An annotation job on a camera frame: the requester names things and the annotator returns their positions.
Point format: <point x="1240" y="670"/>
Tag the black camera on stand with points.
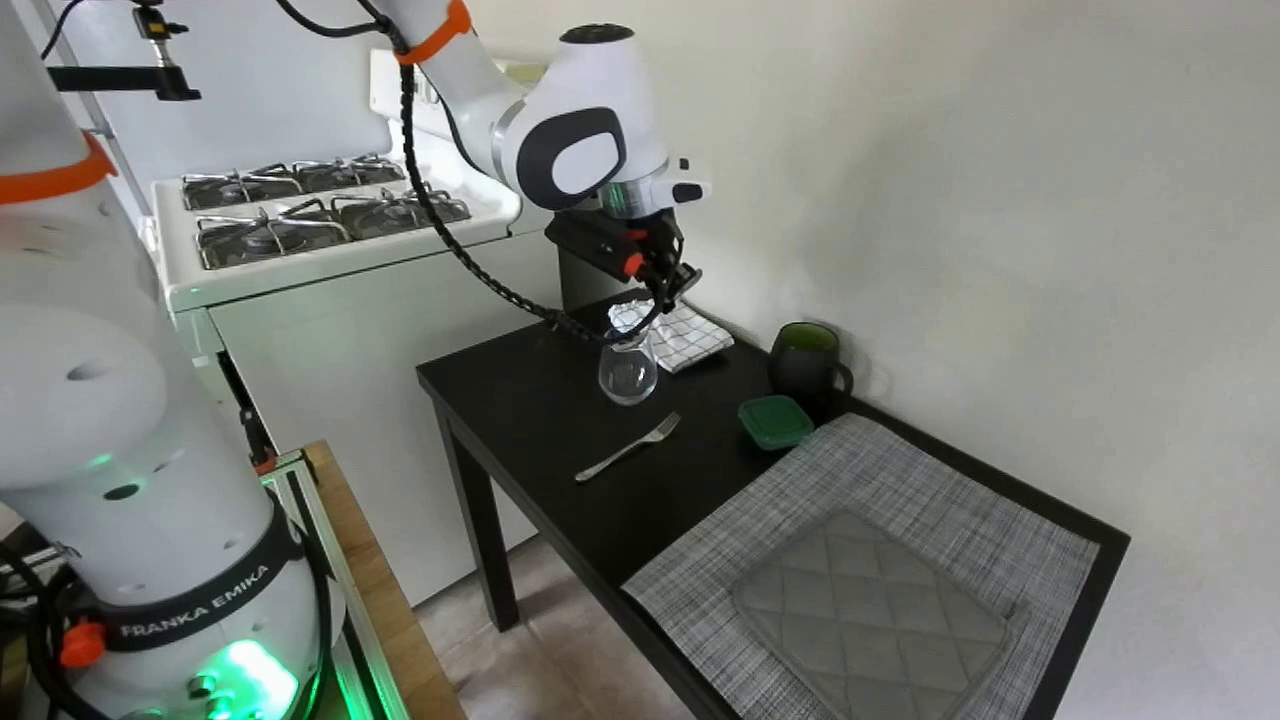
<point x="146" y="70"/>

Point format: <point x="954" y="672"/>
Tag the grey woven placemat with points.
<point x="1019" y="563"/>

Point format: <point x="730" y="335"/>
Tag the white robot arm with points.
<point x="186" y="589"/>

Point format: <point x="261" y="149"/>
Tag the grey quilted pot holder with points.
<point x="869" y="627"/>

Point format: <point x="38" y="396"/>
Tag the clear glass cup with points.
<point x="624" y="374"/>

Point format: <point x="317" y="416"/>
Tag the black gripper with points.
<point x="631" y="249"/>

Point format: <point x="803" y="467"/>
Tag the white checkered dish towel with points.
<point x="681" y="337"/>

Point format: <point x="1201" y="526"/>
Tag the silver fork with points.
<point x="656" y="434"/>

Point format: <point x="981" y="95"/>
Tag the small green container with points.
<point x="773" y="423"/>

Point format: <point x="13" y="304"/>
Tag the white stove with burners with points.
<point x="309" y="291"/>

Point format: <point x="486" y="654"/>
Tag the dark green mug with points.
<point x="805" y="367"/>

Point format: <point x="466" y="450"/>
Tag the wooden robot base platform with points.
<point x="381" y="665"/>

